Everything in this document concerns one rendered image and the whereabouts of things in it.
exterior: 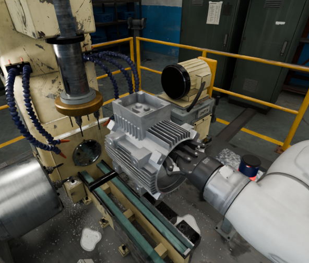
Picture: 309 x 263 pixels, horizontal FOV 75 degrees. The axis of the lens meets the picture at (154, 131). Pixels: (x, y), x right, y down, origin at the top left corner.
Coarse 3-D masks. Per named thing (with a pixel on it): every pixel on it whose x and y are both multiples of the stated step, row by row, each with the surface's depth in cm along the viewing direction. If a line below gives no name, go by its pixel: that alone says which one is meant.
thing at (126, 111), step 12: (132, 96) 56; (144, 96) 57; (120, 108) 51; (132, 108) 53; (144, 108) 51; (156, 108) 55; (168, 108) 51; (120, 120) 53; (132, 120) 49; (144, 120) 47; (156, 120) 50; (168, 120) 53; (132, 132) 50; (144, 132) 48
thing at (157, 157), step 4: (112, 120) 55; (108, 124) 55; (112, 124) 54; (116, 124) 54; (112, 128) 54; (116, 128) 55; (192, 132) 50; (196, 132) 50; (192, 136) 50; (196, 136) 51; (196, 140) 51; (156, 152) 44; (160, 152) 43; (152, 156) 44; (156, 156) 43; (160, 156) 43; (164, 156) 44; (152, 160) 44; (156, 160) 43; (160, 160) 44; (160, 164) 44; (156, 196) 50; (160, 196) 50
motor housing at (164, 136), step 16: (160, 128) 48; (176, 128) 48; (128, 144) 50; (144, 144) 48; (160, 144) 46; (176, 144) 45; (128, 160) 50; (144, 176) 47; (160, 176) 58; (176, 176) 57; (160, 192) 49
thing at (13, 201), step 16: (32, 160) 74; (0, 176) 67; (16, 176) 68; (32, 176) 69; (48, 176) 73; (0, 192) 64; (16, 192) 65; (32, 192) 67; (48, 192) 70; (0, 208) 62; (16, 208) 64; (32, 208) 67; (48, 208) 70; (0, 224) 63; (16, 224) 65; (32, 224) 69
